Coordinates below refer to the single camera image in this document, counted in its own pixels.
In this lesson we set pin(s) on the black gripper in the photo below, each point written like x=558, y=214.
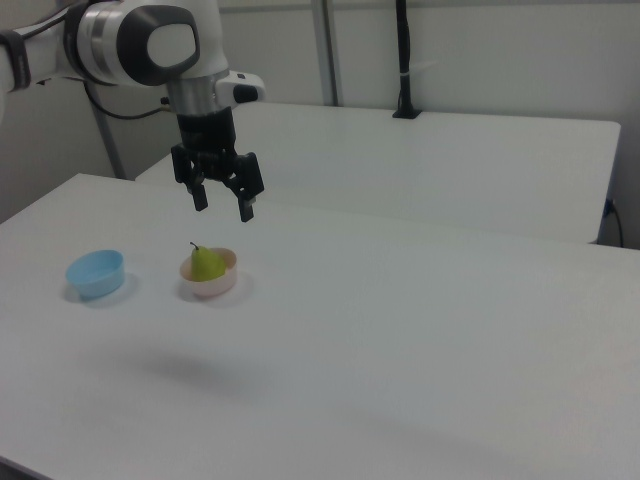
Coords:
x=207, y=137

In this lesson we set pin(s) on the green pear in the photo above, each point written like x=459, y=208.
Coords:
x=204, y=266

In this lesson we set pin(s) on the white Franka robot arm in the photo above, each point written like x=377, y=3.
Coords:
x=165, y=45

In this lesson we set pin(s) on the pink plastic bowl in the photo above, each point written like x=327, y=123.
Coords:
x=215, y=290

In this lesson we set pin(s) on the blue plastic bowl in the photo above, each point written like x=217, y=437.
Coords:
x=95, y=287

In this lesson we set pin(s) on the white neighbouring table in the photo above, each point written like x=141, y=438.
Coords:
x=425, y=165

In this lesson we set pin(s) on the grey metal frame post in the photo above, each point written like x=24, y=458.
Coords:
x=327, y=50
x=111, y=150

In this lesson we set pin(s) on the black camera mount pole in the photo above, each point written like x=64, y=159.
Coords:
x=403, y=50

